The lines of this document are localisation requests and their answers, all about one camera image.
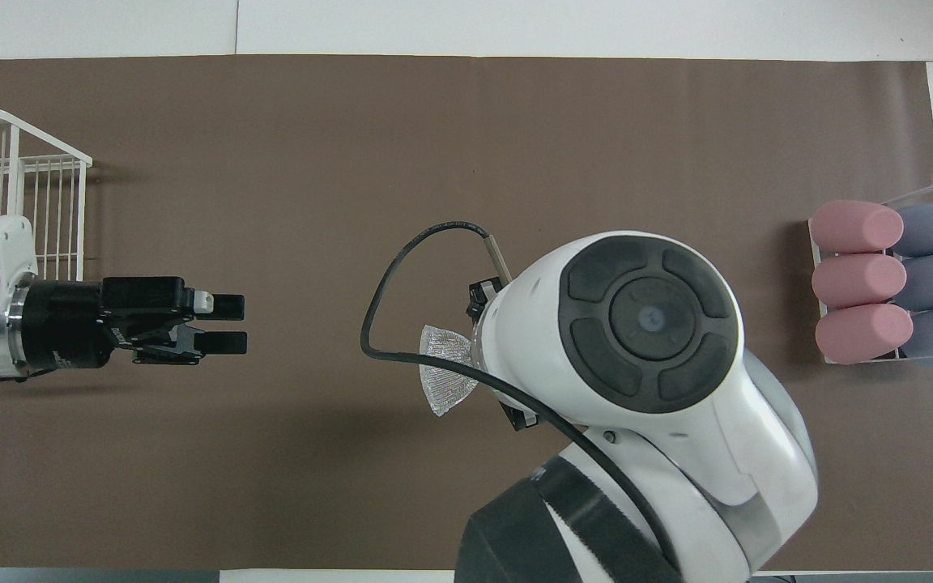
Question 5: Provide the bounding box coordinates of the pink cup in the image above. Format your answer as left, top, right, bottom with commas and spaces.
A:
812, 253, 908, 309
809, 199, 905, 254
815, 303, 915, 366

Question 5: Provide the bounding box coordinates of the white wire basket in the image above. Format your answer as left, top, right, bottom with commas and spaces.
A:
0, 108, 94, 283

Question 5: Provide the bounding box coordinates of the silver mesh sponge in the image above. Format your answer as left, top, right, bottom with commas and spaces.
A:
419, 324, 481, 418

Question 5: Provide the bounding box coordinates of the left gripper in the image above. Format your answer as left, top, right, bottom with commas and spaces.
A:
23, 276, 249, 372

